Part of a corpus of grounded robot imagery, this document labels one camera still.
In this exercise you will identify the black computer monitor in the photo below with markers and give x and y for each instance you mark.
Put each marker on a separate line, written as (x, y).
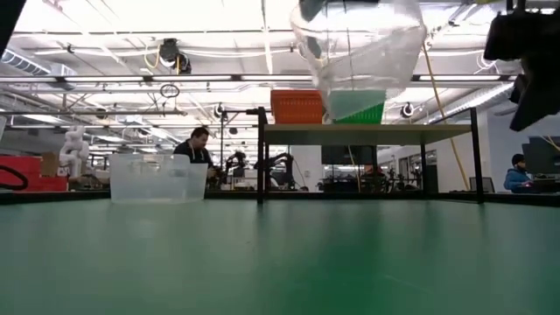
(540, 155)

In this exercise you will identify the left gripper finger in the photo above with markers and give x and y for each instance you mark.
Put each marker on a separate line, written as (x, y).
(312, 9)

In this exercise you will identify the black background robot arm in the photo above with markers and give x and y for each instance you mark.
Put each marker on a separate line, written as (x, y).
(284, 159)
(238, 157)

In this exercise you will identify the black wall screen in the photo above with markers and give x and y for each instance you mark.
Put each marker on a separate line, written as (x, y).
(341, 155)

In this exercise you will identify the person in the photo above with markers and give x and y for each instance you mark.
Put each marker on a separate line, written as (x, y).
(516, 177)
(194, 151)

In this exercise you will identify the grey ceiling air duct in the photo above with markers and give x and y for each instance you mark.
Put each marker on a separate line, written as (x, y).
(26, 63)

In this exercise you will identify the black metal table frame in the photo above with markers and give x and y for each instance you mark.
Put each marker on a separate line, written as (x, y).
(394, 195)

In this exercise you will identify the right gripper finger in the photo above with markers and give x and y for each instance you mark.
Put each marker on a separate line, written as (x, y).
(518, 87)
(540, 96)

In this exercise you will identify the wooden shelf with black legs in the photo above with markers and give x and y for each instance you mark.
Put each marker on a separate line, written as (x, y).
(372, 133)

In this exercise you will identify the black horizontal pipe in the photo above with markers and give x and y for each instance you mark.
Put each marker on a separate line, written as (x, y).
(87, 112)

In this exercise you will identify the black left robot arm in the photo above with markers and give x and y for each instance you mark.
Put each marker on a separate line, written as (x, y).
(6, 13)

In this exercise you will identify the grey laptop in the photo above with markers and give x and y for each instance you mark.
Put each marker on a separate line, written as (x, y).
(481, 184)

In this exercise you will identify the green table mat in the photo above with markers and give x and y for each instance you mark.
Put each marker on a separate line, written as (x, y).
(280, 262)

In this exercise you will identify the red barrier panel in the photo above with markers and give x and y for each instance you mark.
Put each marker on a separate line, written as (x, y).
(35, 168)

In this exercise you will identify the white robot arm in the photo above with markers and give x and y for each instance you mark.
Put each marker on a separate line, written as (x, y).
(74, 149)

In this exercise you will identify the brown cardboard box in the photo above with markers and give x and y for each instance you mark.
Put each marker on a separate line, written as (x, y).
(50, 164)

